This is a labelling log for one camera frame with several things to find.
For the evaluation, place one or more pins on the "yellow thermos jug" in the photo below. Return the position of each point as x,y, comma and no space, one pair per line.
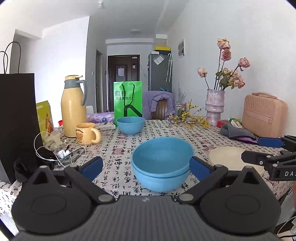
73,104

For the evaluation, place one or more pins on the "grey refrigerator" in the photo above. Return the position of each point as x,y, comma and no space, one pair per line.
160,69

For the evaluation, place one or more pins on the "pink textured vase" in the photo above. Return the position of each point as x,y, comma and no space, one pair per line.
214,106

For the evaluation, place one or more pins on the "green paper bag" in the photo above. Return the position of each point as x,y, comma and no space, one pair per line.
127,99

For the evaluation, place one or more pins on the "ceiling lamp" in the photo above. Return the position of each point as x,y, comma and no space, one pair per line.
135,31

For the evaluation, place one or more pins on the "yellow snack box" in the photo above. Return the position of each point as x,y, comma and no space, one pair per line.
44,118

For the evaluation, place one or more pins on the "yellow artificial flower branch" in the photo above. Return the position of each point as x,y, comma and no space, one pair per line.
190,117

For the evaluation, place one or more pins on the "pink small suitcase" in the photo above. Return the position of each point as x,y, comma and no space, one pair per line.
265,115

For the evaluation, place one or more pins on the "cream plate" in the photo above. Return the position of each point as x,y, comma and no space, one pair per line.
231,158

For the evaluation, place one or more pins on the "black strap pouch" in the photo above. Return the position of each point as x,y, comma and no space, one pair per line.
27,163

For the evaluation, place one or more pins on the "purple jacket on chair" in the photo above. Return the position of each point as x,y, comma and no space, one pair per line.
150,100

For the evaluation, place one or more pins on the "calligraphy print tablecloth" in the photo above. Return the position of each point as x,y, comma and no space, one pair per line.
116,149

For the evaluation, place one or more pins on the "purple tissue pack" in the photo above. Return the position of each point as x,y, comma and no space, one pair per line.
100,117

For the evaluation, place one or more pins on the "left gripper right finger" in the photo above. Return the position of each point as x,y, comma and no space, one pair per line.
209,177

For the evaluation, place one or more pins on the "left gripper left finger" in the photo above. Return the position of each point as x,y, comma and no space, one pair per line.
81,178

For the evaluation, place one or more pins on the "grey purple cloth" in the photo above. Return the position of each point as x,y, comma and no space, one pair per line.
239,134

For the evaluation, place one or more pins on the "dark entrance door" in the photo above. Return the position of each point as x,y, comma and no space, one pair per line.
121,68

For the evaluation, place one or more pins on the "yellow bear mug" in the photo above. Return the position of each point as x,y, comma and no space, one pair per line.
87,134

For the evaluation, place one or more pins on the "black paper bag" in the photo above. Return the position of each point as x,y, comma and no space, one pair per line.
19,121

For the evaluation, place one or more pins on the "blue bowl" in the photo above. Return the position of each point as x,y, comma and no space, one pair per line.
159,184
163,157
130,125

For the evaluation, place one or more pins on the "red green packet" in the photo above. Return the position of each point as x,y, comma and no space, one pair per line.
233,121

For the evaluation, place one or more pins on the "yellow box on fridge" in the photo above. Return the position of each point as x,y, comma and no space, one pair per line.
162,48

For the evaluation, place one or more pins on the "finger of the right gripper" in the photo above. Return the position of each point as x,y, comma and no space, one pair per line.
285,159
287,142

